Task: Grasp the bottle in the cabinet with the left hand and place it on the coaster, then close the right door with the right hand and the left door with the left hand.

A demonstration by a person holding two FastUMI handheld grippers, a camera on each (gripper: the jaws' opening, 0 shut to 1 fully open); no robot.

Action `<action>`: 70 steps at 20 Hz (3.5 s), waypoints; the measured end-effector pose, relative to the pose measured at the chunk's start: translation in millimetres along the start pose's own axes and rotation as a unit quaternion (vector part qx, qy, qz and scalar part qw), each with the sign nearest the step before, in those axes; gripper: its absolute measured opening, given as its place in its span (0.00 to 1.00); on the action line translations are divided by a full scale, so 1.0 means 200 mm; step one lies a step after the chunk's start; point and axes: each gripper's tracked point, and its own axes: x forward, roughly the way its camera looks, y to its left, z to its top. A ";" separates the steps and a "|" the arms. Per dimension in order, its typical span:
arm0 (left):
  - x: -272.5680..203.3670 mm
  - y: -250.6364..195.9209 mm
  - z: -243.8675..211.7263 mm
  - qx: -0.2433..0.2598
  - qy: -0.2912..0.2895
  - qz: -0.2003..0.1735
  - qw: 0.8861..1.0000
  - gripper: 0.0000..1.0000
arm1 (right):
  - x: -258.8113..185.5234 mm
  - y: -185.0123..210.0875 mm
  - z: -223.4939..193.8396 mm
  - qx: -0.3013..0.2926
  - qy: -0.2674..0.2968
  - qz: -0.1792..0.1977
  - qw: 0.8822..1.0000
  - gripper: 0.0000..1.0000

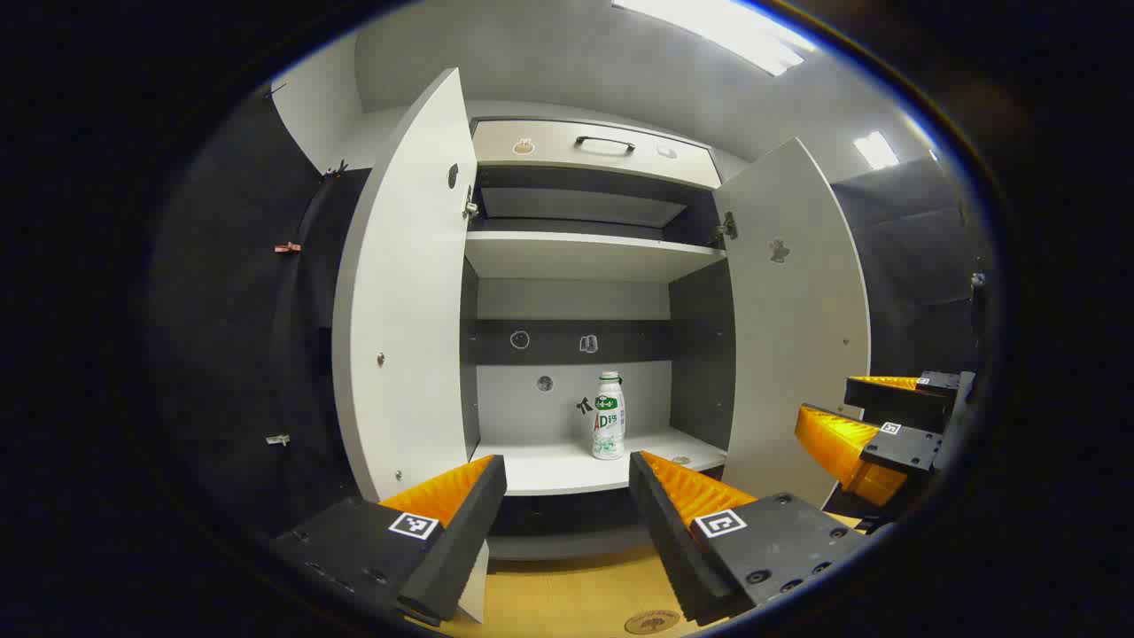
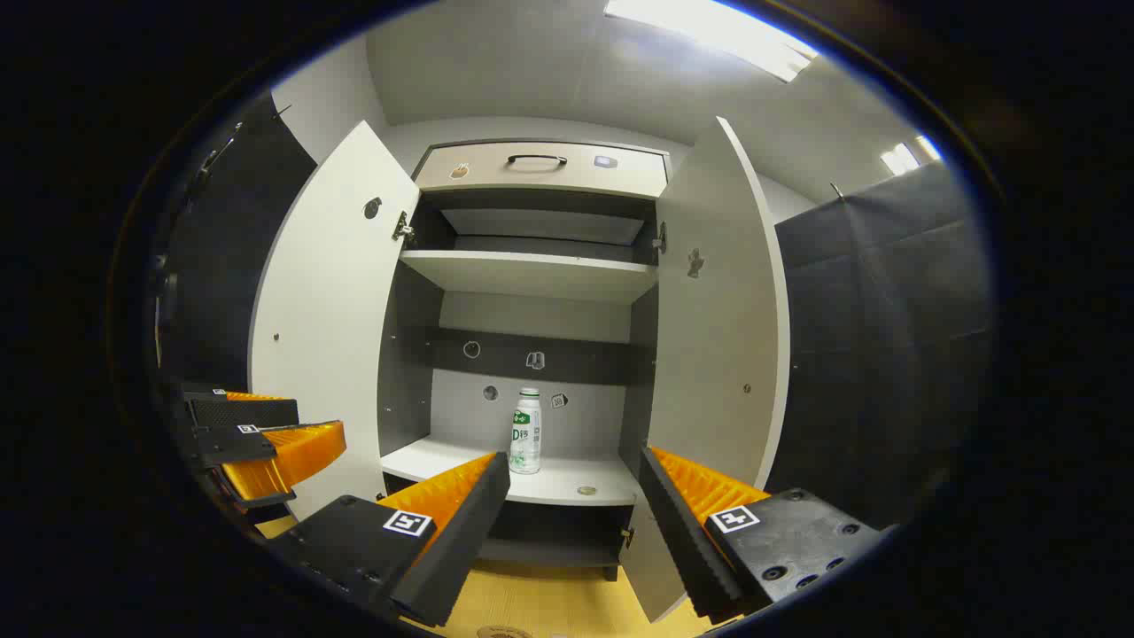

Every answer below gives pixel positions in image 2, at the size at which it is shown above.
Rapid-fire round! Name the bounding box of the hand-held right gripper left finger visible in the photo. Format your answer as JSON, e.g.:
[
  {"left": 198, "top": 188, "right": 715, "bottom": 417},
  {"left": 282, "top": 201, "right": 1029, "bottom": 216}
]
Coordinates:
[{"left": 266, "top": 452, "right": 512, "bottom": 628}]

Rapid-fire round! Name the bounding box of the beige cabinet drawer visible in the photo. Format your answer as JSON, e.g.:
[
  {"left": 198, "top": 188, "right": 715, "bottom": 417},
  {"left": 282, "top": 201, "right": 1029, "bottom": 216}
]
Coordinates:
[{"left": 414, "top": 142, "right": 668, "bottom": 199}]

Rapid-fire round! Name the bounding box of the long ceiling light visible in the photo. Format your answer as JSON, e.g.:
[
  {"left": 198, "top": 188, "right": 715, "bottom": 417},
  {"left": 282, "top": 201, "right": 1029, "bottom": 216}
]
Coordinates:
[{"left": 604, "top": 0, "right": 818, "bottom": 83}]

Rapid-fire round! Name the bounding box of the white cabinet door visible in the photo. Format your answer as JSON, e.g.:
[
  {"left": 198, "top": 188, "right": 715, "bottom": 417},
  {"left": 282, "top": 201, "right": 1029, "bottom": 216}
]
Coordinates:
[
  {"left": 620, "top": 116, "right": 791, "bottom": 624},
  {"left": 248, "top": 121, "right": 422, "bottom": 524}
]

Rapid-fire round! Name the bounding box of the white bottle green label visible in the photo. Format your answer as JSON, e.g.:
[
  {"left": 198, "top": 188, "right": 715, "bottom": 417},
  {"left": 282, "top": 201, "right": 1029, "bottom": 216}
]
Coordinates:
[{"left": 509, "top": 387, "right": 543, "bottom": 475}]

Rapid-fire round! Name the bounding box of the black backdrop cloth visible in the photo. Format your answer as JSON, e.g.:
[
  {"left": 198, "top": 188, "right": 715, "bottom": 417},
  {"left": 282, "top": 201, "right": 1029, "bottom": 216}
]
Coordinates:
[
  {"left": 164, "top": 93, "right": 317, "bottom": 391},
  {"left": 775, "top": 159, "right": 998, "bottom": 524}
]

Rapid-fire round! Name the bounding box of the grey white cabinet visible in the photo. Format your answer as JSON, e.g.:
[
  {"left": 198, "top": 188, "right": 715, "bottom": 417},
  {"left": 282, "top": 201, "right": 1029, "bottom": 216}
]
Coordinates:
[{"left": 378, "top": 137, "right": 672, "bottom": 581}]

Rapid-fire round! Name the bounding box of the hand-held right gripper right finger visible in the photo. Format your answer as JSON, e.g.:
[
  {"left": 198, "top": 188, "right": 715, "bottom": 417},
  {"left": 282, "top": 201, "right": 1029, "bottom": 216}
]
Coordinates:
[{"left": 638, "top": 446, "right": 887, "bottom": 621}]

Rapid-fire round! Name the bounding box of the small ceiling light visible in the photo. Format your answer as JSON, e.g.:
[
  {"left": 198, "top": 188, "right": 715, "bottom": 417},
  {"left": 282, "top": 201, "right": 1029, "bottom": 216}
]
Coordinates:
[{"left": 880, "top": 135, "right": 942, "bottom": 175}]

